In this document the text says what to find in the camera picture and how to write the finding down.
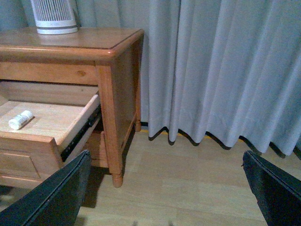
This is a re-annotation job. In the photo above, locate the white medicine bottle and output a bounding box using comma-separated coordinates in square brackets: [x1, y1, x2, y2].
[8, 110, 33, 130]

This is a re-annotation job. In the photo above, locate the wooden drawer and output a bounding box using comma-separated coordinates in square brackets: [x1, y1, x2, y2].
[61, 118, 108, 168]
[0, 81, 101, 189]

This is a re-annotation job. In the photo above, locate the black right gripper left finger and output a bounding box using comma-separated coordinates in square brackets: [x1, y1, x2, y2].
[0, 150, 91, 226]

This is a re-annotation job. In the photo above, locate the white cylindrical air purifier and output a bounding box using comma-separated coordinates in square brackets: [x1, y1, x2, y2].
[31, 0, 78, 35]

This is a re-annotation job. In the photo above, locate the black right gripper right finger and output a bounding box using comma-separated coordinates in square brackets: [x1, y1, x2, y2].
[242, 151, 301, 226]

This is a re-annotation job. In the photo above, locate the grey curtain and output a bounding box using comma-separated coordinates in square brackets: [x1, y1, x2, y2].
[0, 0, 301, 156]

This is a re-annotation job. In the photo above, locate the wooden nightstand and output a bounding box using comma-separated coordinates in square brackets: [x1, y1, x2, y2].
[0, 28, 143, 187]

